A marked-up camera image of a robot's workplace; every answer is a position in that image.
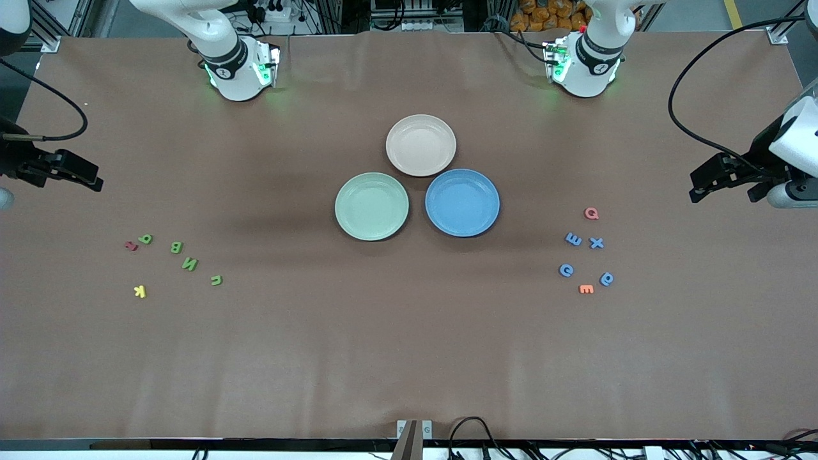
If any orange bags pile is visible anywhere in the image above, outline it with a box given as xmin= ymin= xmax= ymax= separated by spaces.
xmin=510 ymin=0 xmax=592 ymax=33

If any blue round plate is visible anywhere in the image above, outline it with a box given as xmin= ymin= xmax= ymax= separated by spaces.
xmin=425 ymin=169 xmax=500 ymax=238

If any white power strip with plugs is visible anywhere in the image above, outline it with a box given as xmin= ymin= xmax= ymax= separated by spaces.
xmin=254 ymin=0 xmax=296 ymax=24

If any black table edge strip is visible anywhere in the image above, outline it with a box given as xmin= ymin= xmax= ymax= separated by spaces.
xmin=0 ymin=438 xmax=818 ymax=452

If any beige round plate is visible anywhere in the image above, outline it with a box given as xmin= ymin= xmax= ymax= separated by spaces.
xmin=385 ymin=114 xmax=458 ymax=178

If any green round plate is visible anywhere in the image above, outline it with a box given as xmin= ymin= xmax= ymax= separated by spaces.
xmin=334 ymin=172 xmax=410 ymax=242

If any brown table cover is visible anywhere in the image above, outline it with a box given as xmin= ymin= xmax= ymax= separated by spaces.
xmin=0 ymin=29 xmax=818 ymax=441

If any aluminium frame rail with bracket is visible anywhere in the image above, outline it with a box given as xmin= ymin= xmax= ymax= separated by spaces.
xmin=767 ymin=0 xmax=807 ymax=44
xmin=26 ymin=0 xmax=87 ymax=53

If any black looped cable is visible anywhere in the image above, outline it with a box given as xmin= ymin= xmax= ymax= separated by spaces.
xmin=447 ymin=417 xmax=512 ymax=460

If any brown upright post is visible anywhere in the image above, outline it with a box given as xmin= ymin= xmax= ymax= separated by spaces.
xmin=391 ymin=420 xmax=419 ymax=460

